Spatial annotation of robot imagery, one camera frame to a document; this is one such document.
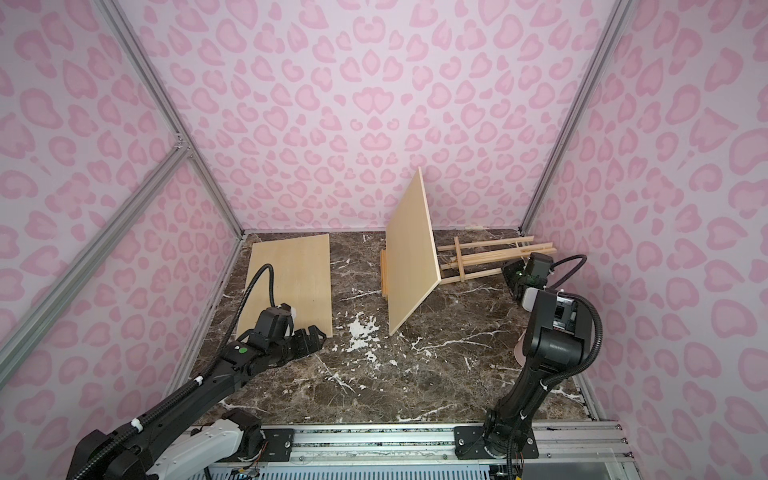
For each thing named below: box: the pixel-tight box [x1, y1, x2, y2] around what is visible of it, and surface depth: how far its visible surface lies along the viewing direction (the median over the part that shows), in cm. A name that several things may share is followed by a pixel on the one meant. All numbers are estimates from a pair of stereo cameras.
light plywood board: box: [237, 234, 333, 340], surface depth 109 cm
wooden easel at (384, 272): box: [380, 249, 389, 298], surface depth 103 cm
